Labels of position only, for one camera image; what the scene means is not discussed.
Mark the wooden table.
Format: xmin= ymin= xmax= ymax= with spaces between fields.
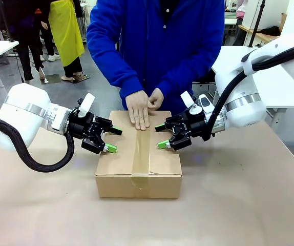
xmin=238 ymin=24 xmax=281 ymax=47

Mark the right forearm in blue sleeve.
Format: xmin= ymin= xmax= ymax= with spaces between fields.
xmin=86 ymin=43 xmax=145 ymax=99

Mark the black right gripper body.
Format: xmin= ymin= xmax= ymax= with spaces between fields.
xmin=182 ymin=110 xmax=212 ymax=141

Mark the person in black clothes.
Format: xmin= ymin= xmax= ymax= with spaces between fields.
xmin=8 ymin=0 xmax=48 ymax=84

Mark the black bag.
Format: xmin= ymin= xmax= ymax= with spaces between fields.
xmin=260 ymin=25 xmax=281 ymax=37

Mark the person in pink top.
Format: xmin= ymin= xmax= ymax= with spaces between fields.
xmin=233 ymin=0 xmax=248 ymax=47

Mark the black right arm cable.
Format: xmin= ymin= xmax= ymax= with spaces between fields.
xmin=202 ymin=42 xmax=294 ymax=142

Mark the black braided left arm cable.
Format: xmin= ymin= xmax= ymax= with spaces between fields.
xmin=0 ymin=112 xmax=75 ymax=173

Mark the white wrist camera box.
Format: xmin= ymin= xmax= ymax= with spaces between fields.
xmin=77 ymin=93 xmax=96 ymax=118
xmin=180 ymin=90 xmax=204 ymax=115

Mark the person's blue jacket torso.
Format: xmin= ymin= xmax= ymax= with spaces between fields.
xmin=86 ymin=0 xmax=226 ymax=116

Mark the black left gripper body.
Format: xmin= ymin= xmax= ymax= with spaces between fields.
xmin=68 ymin=107 xmax=101 ymax=141

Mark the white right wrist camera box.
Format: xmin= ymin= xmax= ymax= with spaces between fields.
xmin=180 ymin=90 xmax=204 ymax=115

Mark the black stand pole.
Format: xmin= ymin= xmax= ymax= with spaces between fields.
xmin=248 ymin=0 xmax=266 ymax=48

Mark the left forearm in blue sleeve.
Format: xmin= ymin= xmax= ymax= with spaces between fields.
xmin=157 ymin=46 xmax=225 ymax=103

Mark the clear packing tape strip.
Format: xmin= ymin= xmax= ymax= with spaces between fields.
xmin=131 ymin=128 xmax=151 ymax=191

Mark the person's right hand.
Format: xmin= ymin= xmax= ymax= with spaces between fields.
xmin=125 ymin=92 xmax=151 ymax=132

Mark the brown cardboard shipping box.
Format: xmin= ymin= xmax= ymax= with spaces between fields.
xmin=95 ymin=110 xmax=183 ymax=199

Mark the black floor mat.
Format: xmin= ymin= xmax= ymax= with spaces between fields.
xmin=44 ymin=73 xmax=91 ymax=85

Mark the person in yellow apron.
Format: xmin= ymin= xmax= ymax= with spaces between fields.
xmin=40 ymin=0 xmax=90 ymax=83

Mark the person's left hand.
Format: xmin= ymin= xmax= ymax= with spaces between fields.
xmin=148 ymin=88 xmax=166 ymax=112

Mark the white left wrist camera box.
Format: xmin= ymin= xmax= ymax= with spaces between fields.
xmin=77 ymin=93 xmax=96 ymax=118

